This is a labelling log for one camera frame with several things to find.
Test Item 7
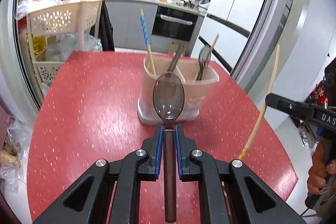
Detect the long bamboo chopstick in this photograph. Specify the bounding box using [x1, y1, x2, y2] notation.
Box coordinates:
[238, 45, 280, 160]

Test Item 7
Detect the pink utensil holder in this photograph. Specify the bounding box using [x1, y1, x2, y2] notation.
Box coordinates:
[137, 55, 220, 125]

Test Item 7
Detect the black-handled smoky spoon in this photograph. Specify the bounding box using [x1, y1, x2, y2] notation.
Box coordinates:
[196, 46, 211, 81]

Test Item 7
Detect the dark-handled clear spoon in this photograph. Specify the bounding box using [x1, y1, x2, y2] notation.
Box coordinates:
[153, 72, 185, 223]

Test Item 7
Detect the grey-handled clear spoon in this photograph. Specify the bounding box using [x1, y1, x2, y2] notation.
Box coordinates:
[167, 45, 184, 72]

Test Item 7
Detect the person's right hand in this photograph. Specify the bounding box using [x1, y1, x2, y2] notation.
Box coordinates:
[307, 141, 335, 195]

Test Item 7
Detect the white refrigerator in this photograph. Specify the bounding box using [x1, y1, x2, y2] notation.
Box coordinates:
[191, 0, 265, 73]

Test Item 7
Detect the cardboard box on floor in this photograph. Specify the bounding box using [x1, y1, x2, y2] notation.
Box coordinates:
[168, 42, 188, 56]

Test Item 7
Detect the black garment hanging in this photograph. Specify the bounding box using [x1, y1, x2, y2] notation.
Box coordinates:
[98, 1, 114, 51]

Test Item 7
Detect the black built-in oven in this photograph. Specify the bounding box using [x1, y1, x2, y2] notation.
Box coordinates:
[151, 6, 198, 42]

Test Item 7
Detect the blue dotted wooden chopstick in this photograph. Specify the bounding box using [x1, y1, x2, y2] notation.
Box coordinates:
[139, 8, 156, 75]

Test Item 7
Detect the beige plastic storage cart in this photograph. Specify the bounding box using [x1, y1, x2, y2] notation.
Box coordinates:
[26, 0, 104, 85]

